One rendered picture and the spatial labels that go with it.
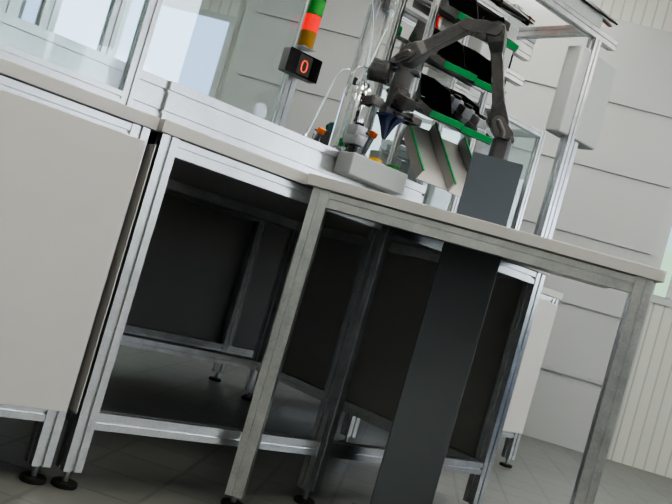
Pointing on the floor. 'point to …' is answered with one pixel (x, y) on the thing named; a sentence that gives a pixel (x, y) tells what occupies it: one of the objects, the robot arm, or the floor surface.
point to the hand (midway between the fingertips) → (387, 127)
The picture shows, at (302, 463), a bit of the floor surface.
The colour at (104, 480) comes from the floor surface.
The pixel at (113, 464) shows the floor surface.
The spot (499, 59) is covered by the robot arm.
